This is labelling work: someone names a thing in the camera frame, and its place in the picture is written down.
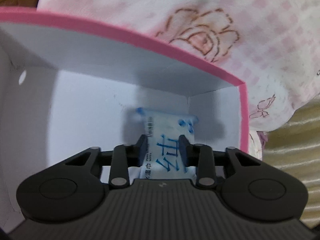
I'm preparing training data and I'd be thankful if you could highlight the blue white wet wipes packet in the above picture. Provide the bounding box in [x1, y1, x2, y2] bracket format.
[125, 107, 199, 180]

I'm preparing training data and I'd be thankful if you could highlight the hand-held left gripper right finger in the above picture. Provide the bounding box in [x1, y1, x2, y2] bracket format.
[179, 134, 262, 188]

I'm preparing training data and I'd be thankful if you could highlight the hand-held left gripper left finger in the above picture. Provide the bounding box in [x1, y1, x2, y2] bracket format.
[64, 134, 148, 189]

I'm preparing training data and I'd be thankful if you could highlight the pink floral blanket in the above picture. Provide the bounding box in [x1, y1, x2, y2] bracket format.
[37, 0, 320, 162]

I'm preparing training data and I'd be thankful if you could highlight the pink cardboard box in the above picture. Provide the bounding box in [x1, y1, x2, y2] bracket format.
[0, 7, 250, 240]

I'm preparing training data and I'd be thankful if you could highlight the olive striped cloth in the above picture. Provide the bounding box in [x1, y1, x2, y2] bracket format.
[260, 100, 320, 230]

